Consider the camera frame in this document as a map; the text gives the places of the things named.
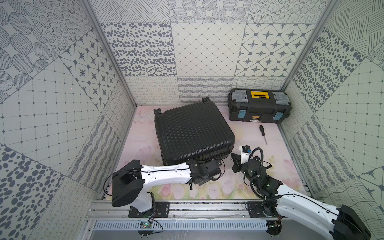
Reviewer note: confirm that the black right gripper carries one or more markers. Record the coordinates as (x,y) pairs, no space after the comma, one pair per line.
(236,157)

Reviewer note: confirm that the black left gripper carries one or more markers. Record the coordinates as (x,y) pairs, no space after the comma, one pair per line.
(214,167)

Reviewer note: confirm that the black ribbed hard-shell suitcase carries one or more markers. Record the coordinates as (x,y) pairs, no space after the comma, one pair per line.
(196,131)

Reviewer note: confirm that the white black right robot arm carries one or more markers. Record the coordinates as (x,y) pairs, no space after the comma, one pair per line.
(331,222)

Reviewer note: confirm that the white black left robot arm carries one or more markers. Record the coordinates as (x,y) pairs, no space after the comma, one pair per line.
(131,184)

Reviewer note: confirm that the black toolbox with yellow label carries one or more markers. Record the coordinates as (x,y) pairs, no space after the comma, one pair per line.
(258,106)

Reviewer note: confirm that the white blue right wrist camera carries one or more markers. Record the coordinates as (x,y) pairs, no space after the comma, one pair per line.
(246,151)

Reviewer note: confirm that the black handled screwdriver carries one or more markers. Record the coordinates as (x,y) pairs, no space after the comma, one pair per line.
(262,130)

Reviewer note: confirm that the aluminium mounting rail frame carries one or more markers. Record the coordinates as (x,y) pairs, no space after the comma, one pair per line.
(217,217)

